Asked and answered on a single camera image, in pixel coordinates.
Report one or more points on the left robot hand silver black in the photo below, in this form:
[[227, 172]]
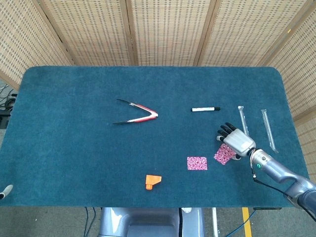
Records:
[[7, 190]]

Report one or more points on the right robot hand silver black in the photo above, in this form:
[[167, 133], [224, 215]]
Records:
[[238, 142]]

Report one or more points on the pink patterned card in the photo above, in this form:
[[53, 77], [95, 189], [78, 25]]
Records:
[[222, 156], [197, 163]]

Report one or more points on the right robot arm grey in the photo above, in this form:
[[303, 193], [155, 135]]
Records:
[[276, 170]]

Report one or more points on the clear wrapped straw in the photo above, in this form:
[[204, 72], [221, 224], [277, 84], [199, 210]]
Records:
[[268, 128], [242, 117]]

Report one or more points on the white marker black cap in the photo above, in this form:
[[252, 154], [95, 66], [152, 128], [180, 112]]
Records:
[[205, 109]]

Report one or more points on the black power strip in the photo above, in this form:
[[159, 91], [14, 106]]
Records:
[[3, 118]]

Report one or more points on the black bar under table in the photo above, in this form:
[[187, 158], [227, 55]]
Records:
[[266, 208]]

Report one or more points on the teal carpet table cover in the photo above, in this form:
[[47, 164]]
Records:
[[74, 148]]

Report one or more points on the yellow floor tape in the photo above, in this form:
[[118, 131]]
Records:
[[247, 222]]

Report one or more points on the woven bamboo screen panel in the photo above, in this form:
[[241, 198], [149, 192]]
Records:
[[247, 32], [301, 74], [170, 32], [19, 44], [91, 32]]

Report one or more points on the orange plastic block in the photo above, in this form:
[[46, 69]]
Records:
[[153, 179]]

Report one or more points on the grey robot torso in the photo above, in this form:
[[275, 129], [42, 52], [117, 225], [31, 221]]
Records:
[[148, 222]]

